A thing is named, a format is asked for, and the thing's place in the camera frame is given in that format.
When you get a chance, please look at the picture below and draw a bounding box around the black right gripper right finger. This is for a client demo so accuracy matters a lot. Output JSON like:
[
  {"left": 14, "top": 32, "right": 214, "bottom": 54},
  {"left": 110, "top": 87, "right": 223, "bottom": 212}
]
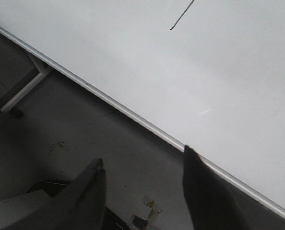
[{"left": 182, "top": 145, "right": 250, "bottom": 230}]

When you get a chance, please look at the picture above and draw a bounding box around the white whiteboard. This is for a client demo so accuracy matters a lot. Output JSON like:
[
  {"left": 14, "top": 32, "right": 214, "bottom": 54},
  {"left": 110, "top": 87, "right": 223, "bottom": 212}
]
[{"left": 0, "top": 0, "right": 285, "bottom": 218}]

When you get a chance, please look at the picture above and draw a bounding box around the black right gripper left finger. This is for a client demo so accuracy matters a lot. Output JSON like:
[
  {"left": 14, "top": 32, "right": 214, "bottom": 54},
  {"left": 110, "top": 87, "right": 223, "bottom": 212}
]
[{"left": 10, "top": 159, "right": 107, "bottom": 230}]

